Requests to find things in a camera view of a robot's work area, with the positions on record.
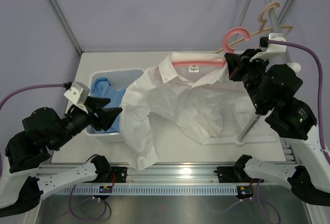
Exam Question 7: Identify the blue shirt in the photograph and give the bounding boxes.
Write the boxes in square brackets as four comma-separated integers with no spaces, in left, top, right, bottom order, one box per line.
[91,78,126,133]

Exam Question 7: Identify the aluminium rail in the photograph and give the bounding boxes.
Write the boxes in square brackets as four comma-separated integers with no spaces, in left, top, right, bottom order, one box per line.
[36,164,314,185]

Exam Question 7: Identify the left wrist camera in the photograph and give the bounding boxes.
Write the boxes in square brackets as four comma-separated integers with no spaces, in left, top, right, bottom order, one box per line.
[63,82,90,113]

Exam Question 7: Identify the purple camera cable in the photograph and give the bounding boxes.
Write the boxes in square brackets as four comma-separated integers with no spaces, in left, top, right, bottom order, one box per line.
[0,82,72,176]
[268,40,330,165]

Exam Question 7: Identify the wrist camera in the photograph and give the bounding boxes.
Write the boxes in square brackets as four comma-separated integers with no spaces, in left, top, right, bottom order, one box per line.
[63,82,90,113]
[250,32,286,62]

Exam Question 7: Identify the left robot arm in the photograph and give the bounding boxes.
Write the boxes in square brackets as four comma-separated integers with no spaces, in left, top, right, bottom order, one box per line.
[1,97,122,217]

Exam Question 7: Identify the pink plastic hanger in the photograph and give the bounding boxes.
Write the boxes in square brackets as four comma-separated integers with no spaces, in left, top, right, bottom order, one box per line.
[170,27,251,68]

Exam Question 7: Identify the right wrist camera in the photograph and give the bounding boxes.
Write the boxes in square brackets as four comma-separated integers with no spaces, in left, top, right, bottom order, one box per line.
[250,32,286,62]

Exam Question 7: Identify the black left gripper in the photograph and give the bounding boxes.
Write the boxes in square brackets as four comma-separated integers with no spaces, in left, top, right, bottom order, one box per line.
[51,96,123,150]

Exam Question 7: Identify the white slotted cable duct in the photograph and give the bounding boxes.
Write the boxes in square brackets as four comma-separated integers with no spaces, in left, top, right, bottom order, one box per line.
[57,185,238,196]

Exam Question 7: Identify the white shirt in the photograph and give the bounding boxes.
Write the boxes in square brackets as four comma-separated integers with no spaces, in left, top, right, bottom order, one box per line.
[119,52,254,170]

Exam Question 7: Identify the beige wooden hanger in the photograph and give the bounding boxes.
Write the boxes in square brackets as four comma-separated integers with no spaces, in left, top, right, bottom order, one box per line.
[216,2,281,54]

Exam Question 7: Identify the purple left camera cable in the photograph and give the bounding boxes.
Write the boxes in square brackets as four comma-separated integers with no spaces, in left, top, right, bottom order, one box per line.
[0,82,72,176]

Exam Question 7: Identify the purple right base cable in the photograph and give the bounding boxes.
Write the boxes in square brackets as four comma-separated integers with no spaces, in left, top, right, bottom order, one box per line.
[206,180,282,221]

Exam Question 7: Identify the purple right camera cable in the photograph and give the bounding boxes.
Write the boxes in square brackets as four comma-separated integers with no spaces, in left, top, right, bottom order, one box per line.
[268,40,330,165]

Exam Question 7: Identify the white plastic basket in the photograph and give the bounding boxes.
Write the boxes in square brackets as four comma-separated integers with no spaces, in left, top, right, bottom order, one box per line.
[85,67,145,144]

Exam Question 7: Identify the grey rack pole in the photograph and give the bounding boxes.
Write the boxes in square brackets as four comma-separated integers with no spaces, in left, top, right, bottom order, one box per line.
[237,61,302,143]

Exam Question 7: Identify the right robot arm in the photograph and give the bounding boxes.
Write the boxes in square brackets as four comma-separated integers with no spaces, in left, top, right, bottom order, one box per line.
[224,49,329,206]

